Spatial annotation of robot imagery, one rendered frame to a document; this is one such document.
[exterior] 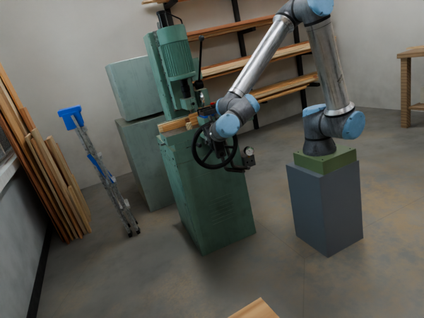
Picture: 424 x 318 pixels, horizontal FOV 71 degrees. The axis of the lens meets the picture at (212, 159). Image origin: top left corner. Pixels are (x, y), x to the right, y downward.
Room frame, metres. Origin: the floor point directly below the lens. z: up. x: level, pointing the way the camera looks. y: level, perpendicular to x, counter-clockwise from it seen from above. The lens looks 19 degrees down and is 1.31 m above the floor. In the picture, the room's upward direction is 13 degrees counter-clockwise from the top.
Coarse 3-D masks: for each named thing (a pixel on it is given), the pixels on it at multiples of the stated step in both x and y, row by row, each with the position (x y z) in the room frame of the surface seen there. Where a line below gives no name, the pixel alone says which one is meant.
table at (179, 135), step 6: (192, 126) 1.86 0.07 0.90; (198, 126) 1.82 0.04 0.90; (162, 132) 1.89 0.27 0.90; (168, 132) 1.84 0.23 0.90; (174, 132) 1.81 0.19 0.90; (180, 132) 1.77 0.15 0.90; (186, 132) 1.77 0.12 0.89; (192, 132) 1.79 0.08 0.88; (162, 138) 1.88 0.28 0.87; (168, 138) 1.74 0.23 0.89; (174, 138) 1.75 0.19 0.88; (180, 138) 1.76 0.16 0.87; (186, 138) 1.77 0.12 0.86; (204, 138) 1.71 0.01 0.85; (168, 144) 1.74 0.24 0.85
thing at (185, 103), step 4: (180, 100) 2.01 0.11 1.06; (184, 100) 1.92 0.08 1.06; (188, 100) 1.91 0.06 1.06; (192, 100) 1.92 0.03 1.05; (184, 104) 1.94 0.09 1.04; (188, 104) 1.91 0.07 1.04; (196, 104) 1.93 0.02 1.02; (184, 108) 1.97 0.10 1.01; (188, 108) 1.91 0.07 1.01; (192, 108) 1.92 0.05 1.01
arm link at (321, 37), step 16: (304, 0) 1.40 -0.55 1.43; (320, 0) 1.36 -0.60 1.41; (304, 16) 1.41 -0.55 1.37; (320, 16) 1.37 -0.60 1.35; (320, 32) 1.38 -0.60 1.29; (320, 48) 1.40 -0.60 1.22; (336, 48) 1.41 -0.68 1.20; (320, 64) 1.42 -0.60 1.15; (336, 64) 1.40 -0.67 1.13; (320, 80) 1.45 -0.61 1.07; (336, 80) 1.40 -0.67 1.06; (336, 96) 1.41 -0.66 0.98; (336, 112) 1.42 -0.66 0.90; (352, 112) 1.40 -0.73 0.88; (336, 128) 1.43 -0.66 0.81; (352, 128) 1.38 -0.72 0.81
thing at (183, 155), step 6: (156, 138) 2.28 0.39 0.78; (228, 138) 1.85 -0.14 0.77; (204, 144) 1.80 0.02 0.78; (228, 144) 1.85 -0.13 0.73; (168, 150) 1.87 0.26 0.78; (174, 150) 1.77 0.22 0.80; (180, 150) 1.76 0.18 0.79; (186, 150) 1.77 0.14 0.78; (198, 150) 1.79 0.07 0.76; (204, 150) 1.80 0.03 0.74; (174, 156) 1.74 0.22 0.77; (180, 156) 1.75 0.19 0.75; (186, 156) 1.76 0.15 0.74; (192, 156) 1.78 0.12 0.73; (174, 162) 1.79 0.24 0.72; (180, 162) 1.75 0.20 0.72
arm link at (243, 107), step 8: (248, 96) 1.23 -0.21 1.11; (232, 104) 1.26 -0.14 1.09; (240, 104) 1.20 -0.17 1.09; (248, 104) 1.20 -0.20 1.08; (256, 104) 1.21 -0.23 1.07; (240, 112) 1.18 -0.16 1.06; (248, 112) 1.19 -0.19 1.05; (256, 112) 1.22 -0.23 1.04; (240, 120) 1.17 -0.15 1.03; (248, 120) 1.20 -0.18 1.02
